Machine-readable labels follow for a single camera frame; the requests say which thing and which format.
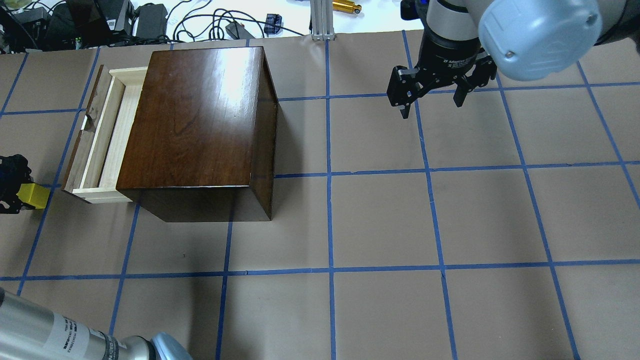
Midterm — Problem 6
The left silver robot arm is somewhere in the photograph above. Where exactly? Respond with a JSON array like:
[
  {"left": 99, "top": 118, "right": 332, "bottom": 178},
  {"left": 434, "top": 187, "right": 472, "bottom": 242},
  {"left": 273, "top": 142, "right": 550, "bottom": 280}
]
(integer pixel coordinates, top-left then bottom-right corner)
[{"left": 0, "top": 289, "right": 192, "bottom": 360}]

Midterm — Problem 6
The aluminium frame post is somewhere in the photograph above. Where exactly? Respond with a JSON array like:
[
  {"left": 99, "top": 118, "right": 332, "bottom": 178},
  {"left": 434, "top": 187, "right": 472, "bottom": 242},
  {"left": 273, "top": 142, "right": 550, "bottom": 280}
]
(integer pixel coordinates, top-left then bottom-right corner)
[{"left": 310, "top": 0, "right": 336, "bottom": 41}]

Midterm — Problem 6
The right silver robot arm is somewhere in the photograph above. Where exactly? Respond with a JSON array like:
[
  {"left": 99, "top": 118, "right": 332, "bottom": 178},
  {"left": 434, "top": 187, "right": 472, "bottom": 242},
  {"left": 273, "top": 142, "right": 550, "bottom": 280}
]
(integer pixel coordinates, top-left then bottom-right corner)
[{"left": 386, "top": 0, "right": 639, "bottom": 118}]

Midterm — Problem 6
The dark wooden drawer cabinet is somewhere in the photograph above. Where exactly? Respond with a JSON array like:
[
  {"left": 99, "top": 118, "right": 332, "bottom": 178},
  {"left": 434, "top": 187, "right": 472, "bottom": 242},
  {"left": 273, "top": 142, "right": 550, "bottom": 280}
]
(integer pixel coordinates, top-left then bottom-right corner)
[{"left": 115, "top": 47, "right": 279, "bottom": 223}]

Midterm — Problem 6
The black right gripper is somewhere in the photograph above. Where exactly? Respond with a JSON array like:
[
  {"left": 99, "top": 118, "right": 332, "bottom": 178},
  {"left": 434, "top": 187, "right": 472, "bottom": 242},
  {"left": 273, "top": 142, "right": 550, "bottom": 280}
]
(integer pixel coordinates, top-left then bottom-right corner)
[{"left": 386, "top": 20, "right": 498, "bottom": 119}]

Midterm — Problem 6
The light wood drawer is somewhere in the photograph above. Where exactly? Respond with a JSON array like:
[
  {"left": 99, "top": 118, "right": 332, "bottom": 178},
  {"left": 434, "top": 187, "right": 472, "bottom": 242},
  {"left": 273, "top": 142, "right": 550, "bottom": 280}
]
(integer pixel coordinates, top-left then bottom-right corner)
[{"left": 62, "top": 64, "right": 147, "bottom": 204}]

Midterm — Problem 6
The small blue connector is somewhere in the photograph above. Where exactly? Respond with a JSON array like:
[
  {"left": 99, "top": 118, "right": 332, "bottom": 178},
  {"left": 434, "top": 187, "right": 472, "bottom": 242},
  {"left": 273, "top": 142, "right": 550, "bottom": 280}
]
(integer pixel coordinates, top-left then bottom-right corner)
[{"left": 263, "top": 13, "right": 282, "bottom": 36}]

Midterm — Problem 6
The gold cylindrical tool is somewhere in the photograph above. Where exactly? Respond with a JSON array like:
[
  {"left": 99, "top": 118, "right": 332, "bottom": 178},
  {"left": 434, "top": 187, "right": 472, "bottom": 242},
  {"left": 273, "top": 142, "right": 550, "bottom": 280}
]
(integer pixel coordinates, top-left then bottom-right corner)
[{"left": 332, "top": 0, "right": 362, "bottom": 14}]

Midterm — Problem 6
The yellow cube block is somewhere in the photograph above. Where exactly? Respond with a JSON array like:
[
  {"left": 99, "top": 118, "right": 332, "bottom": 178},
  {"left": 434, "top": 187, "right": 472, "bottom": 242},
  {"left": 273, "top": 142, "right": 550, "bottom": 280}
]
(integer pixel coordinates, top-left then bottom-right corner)
[{"left": 17, "top": 183, "right": 51, "bottom": 210}]

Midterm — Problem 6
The black cable bundle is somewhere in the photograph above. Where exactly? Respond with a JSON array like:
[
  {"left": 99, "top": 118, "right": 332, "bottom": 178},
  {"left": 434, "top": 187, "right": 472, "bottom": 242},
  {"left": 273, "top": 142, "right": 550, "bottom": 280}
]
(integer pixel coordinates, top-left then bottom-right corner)
[{"left": 165, "top": 0, "right": 306, "bottom": 42}]

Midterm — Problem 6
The black power adapter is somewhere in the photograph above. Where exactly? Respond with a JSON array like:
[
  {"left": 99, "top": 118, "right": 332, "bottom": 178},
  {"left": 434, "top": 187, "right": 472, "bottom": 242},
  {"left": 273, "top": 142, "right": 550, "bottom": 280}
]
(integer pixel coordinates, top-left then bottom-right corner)
[{"left": 135, "top": 3, "right": 169, "bottom": 39}]

